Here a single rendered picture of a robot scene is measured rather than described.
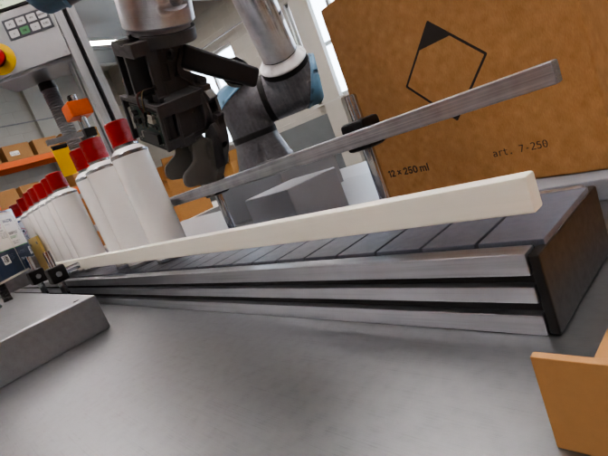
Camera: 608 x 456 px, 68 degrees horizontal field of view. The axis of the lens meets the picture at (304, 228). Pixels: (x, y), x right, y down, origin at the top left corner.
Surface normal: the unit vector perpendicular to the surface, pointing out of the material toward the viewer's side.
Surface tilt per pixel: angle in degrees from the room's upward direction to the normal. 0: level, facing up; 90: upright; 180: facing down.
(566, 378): 90
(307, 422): 0
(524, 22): 90
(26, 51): 90
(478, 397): 0
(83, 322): 90
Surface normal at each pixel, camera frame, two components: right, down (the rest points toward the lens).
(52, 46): 0.15, 0.14
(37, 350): 0.65, -0.11
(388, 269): -0.67, 0.39
